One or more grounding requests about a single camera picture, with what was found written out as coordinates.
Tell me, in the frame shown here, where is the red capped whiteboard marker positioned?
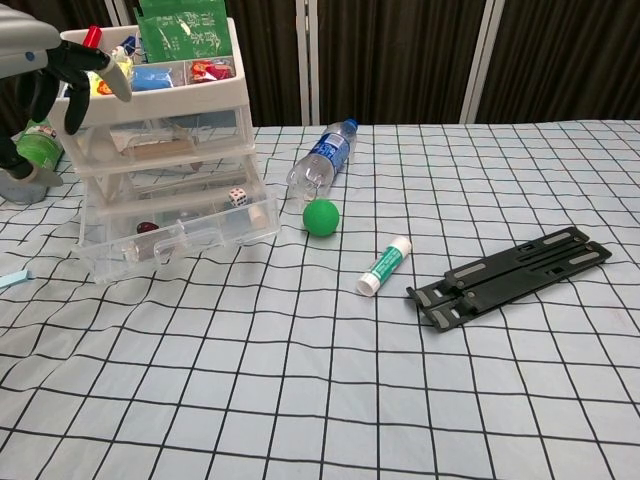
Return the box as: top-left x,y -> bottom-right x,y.
81,26 -> 107,54

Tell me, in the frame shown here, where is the white plastic drawer unit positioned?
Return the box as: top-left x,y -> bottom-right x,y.
52,17 -> 257,204

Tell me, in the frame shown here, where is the yellow lion packet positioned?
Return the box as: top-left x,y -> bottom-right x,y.
87,59 -> 134,97

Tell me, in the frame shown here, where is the clear drawer with wooden block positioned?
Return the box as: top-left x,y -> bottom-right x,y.
64,106 -> 254,162

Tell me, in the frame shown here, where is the green white glue stick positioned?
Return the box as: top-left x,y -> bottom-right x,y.
355,236 -> 413,299

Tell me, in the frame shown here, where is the green ball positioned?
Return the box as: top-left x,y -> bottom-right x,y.
303,198 -> 342,237

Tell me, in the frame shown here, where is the wooden block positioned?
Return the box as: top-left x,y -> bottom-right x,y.
122,141 -> 197,161

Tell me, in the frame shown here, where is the blue packet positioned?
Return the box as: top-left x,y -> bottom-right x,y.
132,66 -> 174,93

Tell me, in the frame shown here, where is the clear drawer with die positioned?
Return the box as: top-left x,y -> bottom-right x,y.
71,163 -> 282,285

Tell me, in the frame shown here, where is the light blue paper strip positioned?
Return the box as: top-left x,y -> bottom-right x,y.
0,269 -> 33,290

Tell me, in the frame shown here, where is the black folding screen white frame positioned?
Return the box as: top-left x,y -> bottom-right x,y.
0,0 -> 640,144

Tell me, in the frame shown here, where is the black folding laptop stand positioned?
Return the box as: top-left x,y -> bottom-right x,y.
405,225 -> 614,335

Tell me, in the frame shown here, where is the green tea packet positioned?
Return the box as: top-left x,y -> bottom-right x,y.
138,0 -> 227,16
137,10 -> 234,64

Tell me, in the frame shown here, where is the clear bottle blue label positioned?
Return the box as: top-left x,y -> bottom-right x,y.
286,117 -> 360,203

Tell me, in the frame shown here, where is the red snack packet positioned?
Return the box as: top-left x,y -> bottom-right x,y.
192,58 -> 237,83

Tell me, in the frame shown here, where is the green chip can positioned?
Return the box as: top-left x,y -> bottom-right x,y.
0,118 -> 67,204

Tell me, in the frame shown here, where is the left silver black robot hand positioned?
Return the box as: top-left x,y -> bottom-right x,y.
0,0 -> 134,187

